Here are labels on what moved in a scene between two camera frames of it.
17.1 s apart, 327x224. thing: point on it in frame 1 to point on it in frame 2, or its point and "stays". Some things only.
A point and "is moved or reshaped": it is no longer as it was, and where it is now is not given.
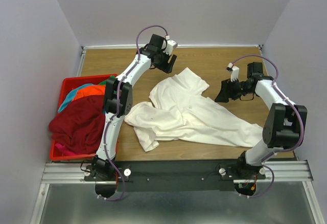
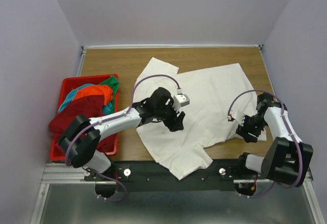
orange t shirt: (91, 90) stays
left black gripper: (166, 67) to (174, 124)
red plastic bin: (68, 83) stays
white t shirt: (178, 108) is moved or reshaped
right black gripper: (227, 91) to (242, 131)
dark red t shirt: (77, 128) stays
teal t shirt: (70, 96) stays
